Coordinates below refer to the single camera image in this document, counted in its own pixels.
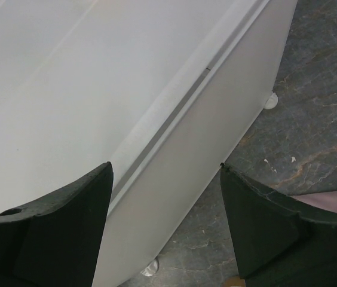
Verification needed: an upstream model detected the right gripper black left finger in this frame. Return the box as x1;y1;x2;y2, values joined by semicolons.
0;162;114;286

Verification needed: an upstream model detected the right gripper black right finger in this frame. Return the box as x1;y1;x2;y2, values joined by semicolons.
220;163;337;286

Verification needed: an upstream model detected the yellow labelled can white lid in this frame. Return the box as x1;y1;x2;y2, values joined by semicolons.
222;276;246;287

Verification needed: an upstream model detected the white plastic cube cabinet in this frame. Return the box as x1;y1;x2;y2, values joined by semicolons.
0;1;296;286

